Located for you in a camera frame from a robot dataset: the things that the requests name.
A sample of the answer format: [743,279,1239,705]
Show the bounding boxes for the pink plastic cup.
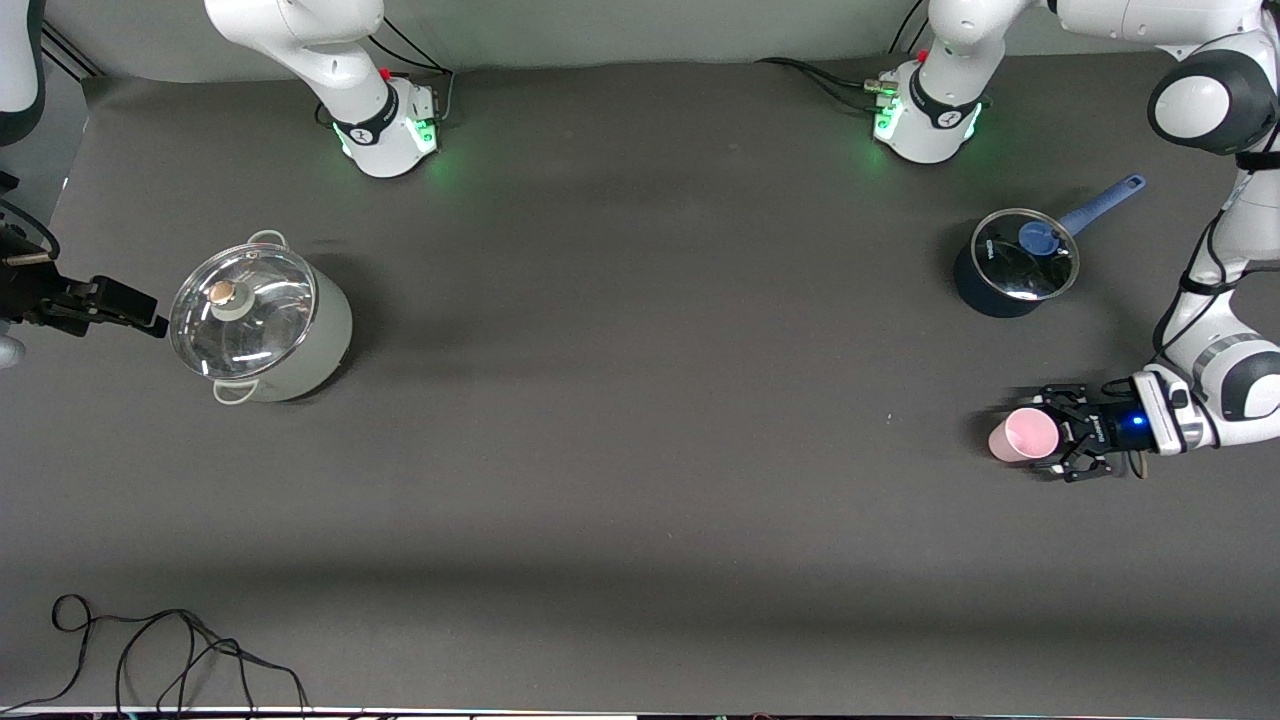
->
[988,407,1059,464]

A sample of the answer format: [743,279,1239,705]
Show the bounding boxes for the glass lid with brass knob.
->
[170,243,319,379]

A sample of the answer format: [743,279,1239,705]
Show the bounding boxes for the dark blue saucepan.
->
[953,174,1148,319]

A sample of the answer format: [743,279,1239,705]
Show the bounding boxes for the glass lid with blue knob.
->
[972,208,1081,301]

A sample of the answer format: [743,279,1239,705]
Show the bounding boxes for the black right arm wrist cable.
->
[0,200,63,266]

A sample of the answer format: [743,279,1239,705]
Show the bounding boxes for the black arm wrist cable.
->
[1150,120,1280,356]
[0,200,63,266]

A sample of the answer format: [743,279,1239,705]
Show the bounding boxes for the grey two-handled stock pot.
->
[170,230,353,406]

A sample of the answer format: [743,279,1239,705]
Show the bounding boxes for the black left arm wrist cable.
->
[1150,120,1280,356]

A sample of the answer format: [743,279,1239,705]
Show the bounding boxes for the thin black background cable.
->
[40,25,104,79]

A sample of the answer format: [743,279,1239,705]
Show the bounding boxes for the long thin black loose cable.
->
[0,593,311,717]

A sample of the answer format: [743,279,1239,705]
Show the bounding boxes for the black right arm base cable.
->
[365,15,458,126]

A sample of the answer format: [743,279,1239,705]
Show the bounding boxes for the black arm base cable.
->
[755,55,896,113]
[365,15,458,126]

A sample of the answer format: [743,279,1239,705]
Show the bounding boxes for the black left arm base cable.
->
[755,55,896,113]

